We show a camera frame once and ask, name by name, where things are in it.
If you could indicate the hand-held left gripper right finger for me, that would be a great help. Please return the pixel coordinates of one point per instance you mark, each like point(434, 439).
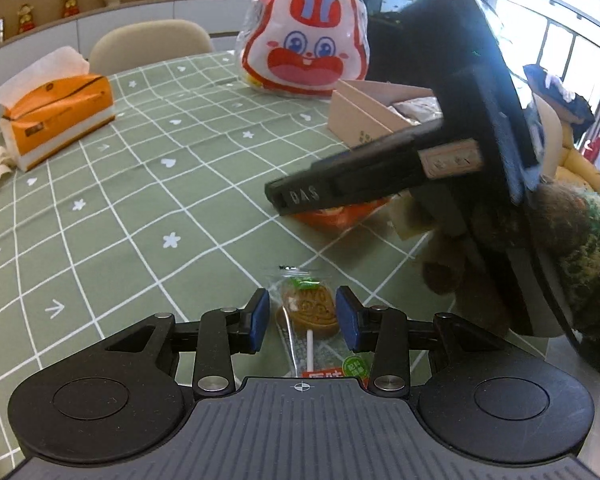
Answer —
point(344, 320)

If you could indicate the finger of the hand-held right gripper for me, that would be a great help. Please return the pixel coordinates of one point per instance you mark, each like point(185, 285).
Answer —
point(360, 180)

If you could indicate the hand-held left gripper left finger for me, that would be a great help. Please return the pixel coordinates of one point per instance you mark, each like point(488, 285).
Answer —
point(261, 320)

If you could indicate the lollipop green label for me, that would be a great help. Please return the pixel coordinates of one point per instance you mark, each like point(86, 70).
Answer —
point(310, 310)

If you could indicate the red snack packet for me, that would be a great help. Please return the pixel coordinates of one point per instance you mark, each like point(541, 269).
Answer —
point(340, 216)

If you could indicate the clear plastic snack packet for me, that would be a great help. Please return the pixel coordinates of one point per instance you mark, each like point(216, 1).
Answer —
point(415, 109)

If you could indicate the tan snack packet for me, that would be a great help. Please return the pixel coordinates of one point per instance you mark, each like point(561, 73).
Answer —
point(407, 220)

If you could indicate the pink cardboard box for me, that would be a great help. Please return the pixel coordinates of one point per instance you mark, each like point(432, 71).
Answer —
point(360, 115)

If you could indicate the person's right hand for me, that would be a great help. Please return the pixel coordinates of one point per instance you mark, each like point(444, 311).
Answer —
point(445, 270)

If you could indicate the beige chair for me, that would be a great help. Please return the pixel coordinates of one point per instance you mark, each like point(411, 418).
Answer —
point(150, 42)
point(550, 130)

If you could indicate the yellow cushion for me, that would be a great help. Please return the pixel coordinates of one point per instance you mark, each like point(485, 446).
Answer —
point(580, 170)

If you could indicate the rabbit-shaped snack bag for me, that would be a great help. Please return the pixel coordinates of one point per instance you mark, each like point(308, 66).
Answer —
point(305, 45)

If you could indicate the green checked tablecloth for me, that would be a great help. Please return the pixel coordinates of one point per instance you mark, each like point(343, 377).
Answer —
point(130, 220)

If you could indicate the orange tissue box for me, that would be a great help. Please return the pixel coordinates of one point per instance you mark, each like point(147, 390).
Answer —
point(55, 115)

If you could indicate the white cabinet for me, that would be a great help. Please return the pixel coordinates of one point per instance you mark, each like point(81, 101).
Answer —
point(105, 25)

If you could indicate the red yellow figurine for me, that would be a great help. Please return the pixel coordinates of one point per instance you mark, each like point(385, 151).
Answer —
point(25, 19)
point(70, 4)

